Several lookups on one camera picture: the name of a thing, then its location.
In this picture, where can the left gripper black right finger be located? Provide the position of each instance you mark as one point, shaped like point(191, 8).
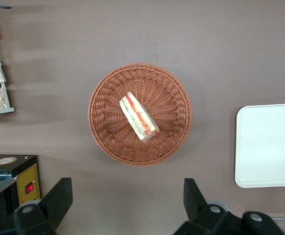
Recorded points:
point(196, 205)

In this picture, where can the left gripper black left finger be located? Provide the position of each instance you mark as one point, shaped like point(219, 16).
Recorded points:
point(56, 203)

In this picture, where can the triangle sandwich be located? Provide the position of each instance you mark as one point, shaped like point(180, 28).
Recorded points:
point(137, 115)

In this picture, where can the cream plastic tray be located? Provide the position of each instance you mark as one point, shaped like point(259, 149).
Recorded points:
point(267, 147)

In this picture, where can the brown round wicker basket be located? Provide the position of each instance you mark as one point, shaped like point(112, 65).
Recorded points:
point(166, 102)

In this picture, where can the tray of packaged snacks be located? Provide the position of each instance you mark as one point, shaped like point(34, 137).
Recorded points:
point(0, 111)

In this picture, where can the black food warmer machine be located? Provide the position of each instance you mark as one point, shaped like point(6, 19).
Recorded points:
point(28, 176)

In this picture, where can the dark blue flat object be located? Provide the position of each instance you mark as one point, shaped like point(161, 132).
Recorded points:
point(3, 7)

